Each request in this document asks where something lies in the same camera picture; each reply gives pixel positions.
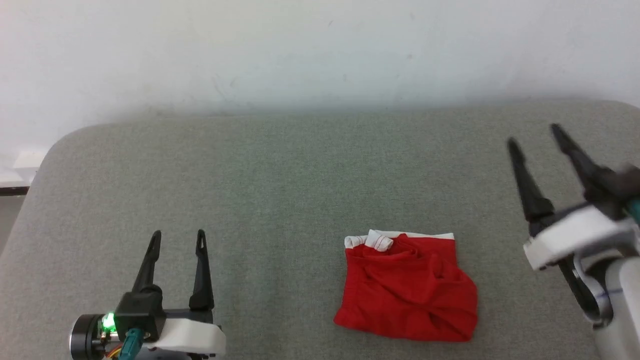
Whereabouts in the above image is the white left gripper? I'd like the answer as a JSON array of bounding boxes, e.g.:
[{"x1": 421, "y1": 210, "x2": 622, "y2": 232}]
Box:
[{"x1": 131, "y1": 229, "x2": 227, "y2": 360}]

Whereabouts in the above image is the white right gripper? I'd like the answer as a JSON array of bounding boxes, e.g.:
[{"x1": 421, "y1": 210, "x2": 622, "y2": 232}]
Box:
[{"x1": 506, "y1": 123, "x2": 640, "y2": 272}]

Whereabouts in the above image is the red garment with white trim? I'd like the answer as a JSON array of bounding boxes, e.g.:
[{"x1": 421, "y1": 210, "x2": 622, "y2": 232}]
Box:
[{"x1": 333, "y1": 229, "x2": 479, "y2": 343}]

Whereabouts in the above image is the grey fabric sofa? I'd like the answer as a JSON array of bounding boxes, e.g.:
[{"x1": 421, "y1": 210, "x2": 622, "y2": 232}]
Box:
[{"x1": 0, "y1": 99, "x2": 640, "y2": 360}]

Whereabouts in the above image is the teal left camera cable connector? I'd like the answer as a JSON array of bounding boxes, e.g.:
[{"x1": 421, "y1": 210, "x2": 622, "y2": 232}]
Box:
[{"x1": 118, "y1": 328, "x2": 145, "y2": 360}]

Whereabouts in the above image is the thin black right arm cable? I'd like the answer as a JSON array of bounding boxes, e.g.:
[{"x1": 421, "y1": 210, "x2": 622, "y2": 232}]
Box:
[{"x1": 557, "y1": 257, "x2": 614, "y2": 329}]

